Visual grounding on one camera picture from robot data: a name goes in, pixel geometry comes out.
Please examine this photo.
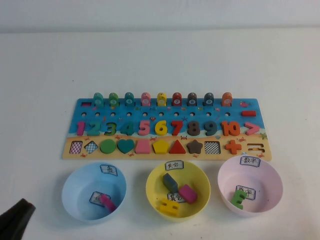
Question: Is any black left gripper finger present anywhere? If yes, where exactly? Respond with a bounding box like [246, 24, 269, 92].
[18, 202, 37, 228]
[9, 198, 31, 219]

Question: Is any green number three piece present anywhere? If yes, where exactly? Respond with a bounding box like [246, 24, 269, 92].
[229, 188, 247, 210]

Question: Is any slate number nine piece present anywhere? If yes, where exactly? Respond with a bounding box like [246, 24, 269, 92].
[203, 120, 218, 137]

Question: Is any teal heart piece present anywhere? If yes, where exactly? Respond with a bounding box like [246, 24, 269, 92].
[117, 138, 136, 155]

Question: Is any pink number five piece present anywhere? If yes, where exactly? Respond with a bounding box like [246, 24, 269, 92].
[138, 120, 151, 137]

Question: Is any teal number four piece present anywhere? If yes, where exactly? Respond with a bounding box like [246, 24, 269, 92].
[120, 120, 135, 136]

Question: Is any red number seven piece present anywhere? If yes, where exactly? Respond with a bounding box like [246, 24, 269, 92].
[170, 120, 185, 137]

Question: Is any dark grey block piece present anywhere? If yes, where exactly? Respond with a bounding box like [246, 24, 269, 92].
[162, 173, 179, 195]

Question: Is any pale pink plastic bowl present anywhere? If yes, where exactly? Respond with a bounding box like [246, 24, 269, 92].
[216, 155, 284, 217]

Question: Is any slate fish peg number nine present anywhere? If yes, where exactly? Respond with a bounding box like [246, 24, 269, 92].
[203, 92, 215, 107]

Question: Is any magenta number one piece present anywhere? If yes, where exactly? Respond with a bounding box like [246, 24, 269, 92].
[76, 120, 86, 137]

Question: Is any yellow number six piece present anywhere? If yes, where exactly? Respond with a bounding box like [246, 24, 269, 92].
[154, 120, 168, 136]

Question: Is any colourful wooden puzzle board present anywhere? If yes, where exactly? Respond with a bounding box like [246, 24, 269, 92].
[61, 98, 273, 162]

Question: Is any brown number eight piece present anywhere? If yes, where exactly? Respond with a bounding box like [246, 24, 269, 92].
[187, 120, 202, 137]

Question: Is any yellow fish peg number six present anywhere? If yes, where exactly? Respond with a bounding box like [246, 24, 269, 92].
[156, 92, 168, 107]

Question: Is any red fish peg number seven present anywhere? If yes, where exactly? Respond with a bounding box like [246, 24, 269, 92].
[171, 91, 183, 107]

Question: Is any brown star piece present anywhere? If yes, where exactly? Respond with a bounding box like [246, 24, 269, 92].
[186, 139, 204, 155]

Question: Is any orange plus sign piece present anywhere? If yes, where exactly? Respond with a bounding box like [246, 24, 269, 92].
[224, 139, 243, 155]

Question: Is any pink greater-than sign piece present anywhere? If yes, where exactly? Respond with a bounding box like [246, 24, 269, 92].
[244, 121, 261, 137]

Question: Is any magenta block piece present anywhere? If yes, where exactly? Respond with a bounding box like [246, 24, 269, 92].
[178, 184, 198, 205]

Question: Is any light blue plastic bowl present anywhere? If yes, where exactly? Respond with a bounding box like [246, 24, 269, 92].
[61, 161, 128, 224]

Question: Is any turquoise fish peg number two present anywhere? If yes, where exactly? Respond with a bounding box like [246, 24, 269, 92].
[93, 92, 104, 108]

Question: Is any yellow equals sign piece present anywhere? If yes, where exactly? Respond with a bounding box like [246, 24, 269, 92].
[156, 198, 180, 216]

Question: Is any pink fish peg number five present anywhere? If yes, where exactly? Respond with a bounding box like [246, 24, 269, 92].
[140, 91, 151, 107]

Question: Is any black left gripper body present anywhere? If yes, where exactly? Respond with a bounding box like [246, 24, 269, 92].
[0, 211, 27, 240]

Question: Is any orange fish peg number ten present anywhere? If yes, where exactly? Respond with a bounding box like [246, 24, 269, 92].
[221, 91, 233, 107]

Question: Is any yellow plastic bowl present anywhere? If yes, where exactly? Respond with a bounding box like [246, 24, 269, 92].
[145, 160, 211, 224]

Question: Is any magenta fish peg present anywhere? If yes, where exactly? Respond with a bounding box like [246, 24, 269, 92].
[99, 192, 117, 213]

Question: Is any green circle piece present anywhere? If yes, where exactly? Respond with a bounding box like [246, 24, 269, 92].
[99, 139, 117, 154]

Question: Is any teal fish peg number four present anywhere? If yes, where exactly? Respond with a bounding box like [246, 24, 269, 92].
[124, 91, 135, 107]

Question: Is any yellow pentagon piece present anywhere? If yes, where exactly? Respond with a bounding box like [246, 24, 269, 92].
[152, 139, 169, 155]

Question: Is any orange number ten piece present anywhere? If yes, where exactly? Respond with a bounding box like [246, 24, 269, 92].
[220, 120, 241, 137]

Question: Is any pink trapezoid piece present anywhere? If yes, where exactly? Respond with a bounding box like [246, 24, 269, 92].
[134, 139, 152, 155]

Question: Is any red triangle piece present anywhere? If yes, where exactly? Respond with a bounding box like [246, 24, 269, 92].
[168, 139, 187, 155]

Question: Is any brown fish peg number eight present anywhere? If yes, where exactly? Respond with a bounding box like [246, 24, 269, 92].
[187, 92, 198, 107]

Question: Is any green fish peg number three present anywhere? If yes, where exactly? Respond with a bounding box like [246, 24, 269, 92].
[108, 92, 119, 108]

